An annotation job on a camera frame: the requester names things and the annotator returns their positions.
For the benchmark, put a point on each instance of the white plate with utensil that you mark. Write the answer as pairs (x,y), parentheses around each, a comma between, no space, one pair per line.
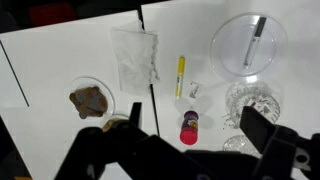
(230,50)

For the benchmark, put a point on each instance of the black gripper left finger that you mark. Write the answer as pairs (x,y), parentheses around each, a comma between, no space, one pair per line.
(135,113)

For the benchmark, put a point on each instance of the golden bread roll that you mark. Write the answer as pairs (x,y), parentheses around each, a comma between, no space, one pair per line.
(110,125)

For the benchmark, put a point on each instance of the dark brown bread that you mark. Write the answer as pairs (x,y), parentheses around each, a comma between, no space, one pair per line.
(88,101)

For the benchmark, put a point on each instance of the yellow marker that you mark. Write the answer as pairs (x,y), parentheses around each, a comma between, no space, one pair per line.
(180,73)

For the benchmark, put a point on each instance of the cut glass bowl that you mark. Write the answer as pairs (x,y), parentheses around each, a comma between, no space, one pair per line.
(238,100)

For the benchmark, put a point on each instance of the clear plastic bag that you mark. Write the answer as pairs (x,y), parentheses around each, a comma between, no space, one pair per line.
(133,56)

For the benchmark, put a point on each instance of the small cut glass dish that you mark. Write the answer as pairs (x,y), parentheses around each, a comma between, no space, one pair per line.
(237,144)

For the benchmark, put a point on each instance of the black and white marker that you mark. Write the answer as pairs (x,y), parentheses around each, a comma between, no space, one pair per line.
(255,43)

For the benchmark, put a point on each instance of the purple bottle with red cap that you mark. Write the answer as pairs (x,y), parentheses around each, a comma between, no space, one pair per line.
(189,128)

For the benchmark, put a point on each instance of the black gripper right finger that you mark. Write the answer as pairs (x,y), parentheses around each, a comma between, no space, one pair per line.
(256,128)

